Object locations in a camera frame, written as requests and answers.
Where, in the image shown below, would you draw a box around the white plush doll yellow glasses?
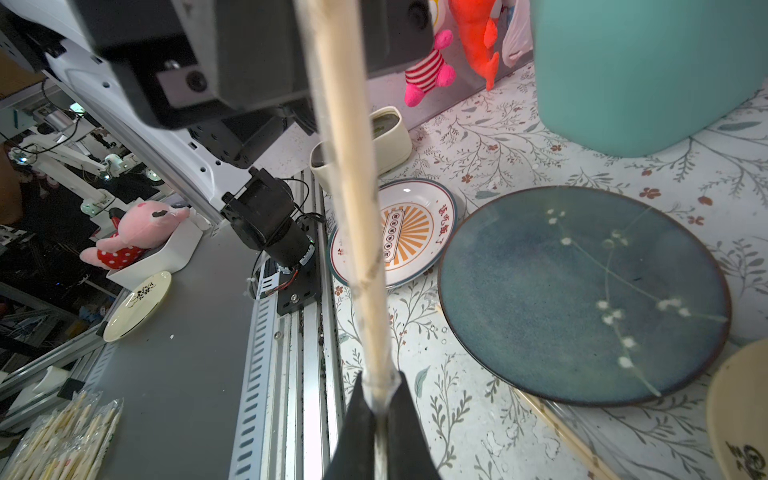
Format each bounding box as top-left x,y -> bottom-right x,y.
404,0 -> 456,108

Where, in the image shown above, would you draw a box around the pink plush toy outside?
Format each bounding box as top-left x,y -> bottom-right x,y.
79,200 -> 191,271

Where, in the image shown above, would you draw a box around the white tray outside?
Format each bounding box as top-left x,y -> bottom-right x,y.
106,219 -> 203,290

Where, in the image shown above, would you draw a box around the bag of wrapped chopsticks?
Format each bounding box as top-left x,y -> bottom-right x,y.
1,391 -> 124,480

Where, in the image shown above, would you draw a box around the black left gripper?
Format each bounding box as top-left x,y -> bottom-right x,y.
72,1 -> 434,129

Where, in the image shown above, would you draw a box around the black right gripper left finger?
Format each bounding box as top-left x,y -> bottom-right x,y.
323,373 -> 376,480

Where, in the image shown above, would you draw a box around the cream plate outside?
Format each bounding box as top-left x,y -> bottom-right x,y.
102,271 -> 172,343

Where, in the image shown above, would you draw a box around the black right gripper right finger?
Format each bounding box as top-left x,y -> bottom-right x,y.
387,372 -> 441,480

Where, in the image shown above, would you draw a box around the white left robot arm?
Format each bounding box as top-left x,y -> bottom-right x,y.
1,1 -> 434,269

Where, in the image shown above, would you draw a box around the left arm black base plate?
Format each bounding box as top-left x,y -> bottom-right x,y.
246,213 -> 326,316

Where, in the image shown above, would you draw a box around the cream round plate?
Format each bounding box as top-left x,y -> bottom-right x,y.
706,339 -> 767,479

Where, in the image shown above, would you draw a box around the dark green glass plate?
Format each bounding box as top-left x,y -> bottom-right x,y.
438,186 -> 732,407

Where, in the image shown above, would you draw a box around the white orange patterned plate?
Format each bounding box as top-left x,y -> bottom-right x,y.
326,178 -> 458,290

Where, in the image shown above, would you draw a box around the red orange plush toy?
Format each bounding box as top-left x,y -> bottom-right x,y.
449,0 -> 502,91

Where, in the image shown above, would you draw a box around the green trash bin with bag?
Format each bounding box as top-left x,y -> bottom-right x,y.
501,1 -> 767,157

